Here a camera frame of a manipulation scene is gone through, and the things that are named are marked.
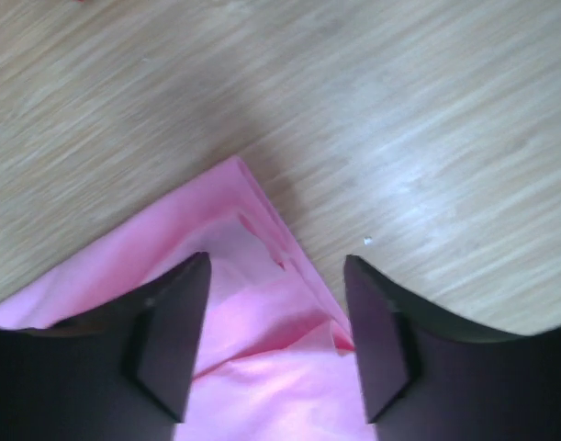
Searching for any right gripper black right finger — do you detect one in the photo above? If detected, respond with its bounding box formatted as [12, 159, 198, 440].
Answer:
[343, 255, 561, 440]

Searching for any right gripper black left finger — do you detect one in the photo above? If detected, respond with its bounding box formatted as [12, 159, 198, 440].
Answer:
[0, 252, 211, 440]

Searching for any pink t-shirt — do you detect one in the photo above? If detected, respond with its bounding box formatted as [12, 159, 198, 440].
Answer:
[0, 157, 375, 440]

